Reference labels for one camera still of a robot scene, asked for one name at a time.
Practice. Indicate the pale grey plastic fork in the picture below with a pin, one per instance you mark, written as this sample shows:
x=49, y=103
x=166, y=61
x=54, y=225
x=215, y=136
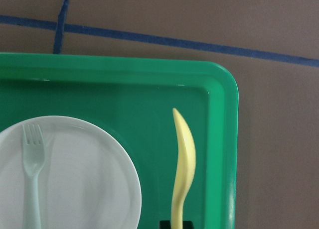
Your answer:
x=33, y=159

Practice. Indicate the yellow plastic spoon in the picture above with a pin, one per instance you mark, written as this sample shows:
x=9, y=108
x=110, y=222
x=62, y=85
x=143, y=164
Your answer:
x=185, y=170

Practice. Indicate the white round plate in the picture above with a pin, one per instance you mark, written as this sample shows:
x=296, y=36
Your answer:
x=88, y=180

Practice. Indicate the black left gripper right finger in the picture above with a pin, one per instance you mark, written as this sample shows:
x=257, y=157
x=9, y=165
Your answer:
x=187, y=225

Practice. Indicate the green plastic tray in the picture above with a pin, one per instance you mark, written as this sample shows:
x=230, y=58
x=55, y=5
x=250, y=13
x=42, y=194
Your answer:
x=132, y=100

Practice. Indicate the brown paper table cover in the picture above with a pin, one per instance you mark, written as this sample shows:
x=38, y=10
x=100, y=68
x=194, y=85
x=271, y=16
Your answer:
x=278, y=139

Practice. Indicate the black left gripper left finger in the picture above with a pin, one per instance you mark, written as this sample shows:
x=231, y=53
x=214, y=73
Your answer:
x=165, y=224

